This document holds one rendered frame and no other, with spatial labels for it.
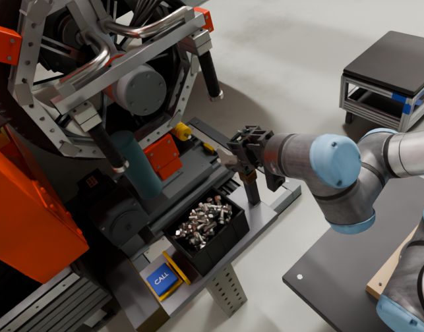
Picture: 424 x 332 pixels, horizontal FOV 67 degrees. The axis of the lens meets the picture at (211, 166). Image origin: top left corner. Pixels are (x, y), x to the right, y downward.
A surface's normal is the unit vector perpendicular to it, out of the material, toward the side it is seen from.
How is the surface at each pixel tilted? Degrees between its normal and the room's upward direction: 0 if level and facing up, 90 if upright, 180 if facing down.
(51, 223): 90
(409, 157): 65
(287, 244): 0
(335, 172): 60
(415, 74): 0
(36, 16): 90
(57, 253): 90
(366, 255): 0
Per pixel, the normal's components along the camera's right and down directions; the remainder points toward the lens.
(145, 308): -0.24, -0.64
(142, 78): 0.62, 0.47
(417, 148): -0.90, -0.11
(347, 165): 0.47, 0.04
